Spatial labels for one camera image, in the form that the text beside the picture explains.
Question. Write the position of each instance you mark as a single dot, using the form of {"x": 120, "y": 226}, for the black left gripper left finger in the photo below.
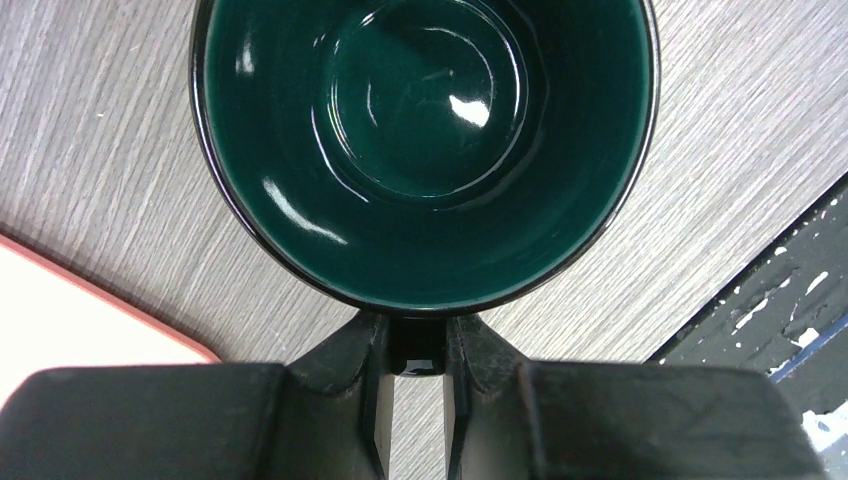
{"x": 325, "y": 416}

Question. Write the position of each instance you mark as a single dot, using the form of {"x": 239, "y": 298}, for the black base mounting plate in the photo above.
{"x": 785, "y": 315}

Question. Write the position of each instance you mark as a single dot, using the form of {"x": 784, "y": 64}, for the pink plastic tray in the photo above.
{"x": 52, "y": 318}

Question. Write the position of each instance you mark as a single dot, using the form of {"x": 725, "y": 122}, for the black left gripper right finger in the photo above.
{"x": 511, "y": 417}

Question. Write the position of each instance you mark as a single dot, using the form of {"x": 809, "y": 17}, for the dark green mug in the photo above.
{"x": 424, "y": 160}

